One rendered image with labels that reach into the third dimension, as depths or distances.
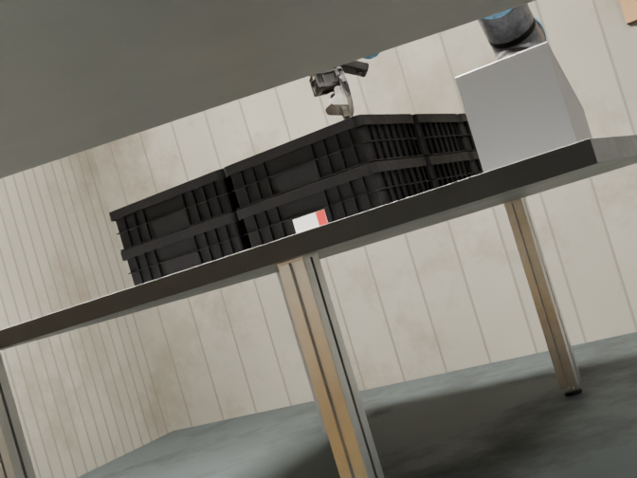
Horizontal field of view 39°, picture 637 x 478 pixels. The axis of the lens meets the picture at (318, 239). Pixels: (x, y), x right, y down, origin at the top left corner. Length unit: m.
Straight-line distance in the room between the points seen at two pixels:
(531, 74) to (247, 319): 2.96
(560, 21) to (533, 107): 1.99
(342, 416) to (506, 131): 0.75
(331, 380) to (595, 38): 2.55
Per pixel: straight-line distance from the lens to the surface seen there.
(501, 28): 2.15
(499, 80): 2.07
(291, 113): 4.48
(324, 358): 1.71
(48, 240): 4.82
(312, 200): 2.11
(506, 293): 4.12
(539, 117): 2.04
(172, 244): 2.36
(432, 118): 2.40
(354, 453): 1.73
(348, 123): 2.04
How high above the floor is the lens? 0.63
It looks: 2 degrees up
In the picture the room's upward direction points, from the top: 17 degrees counter-clockwise
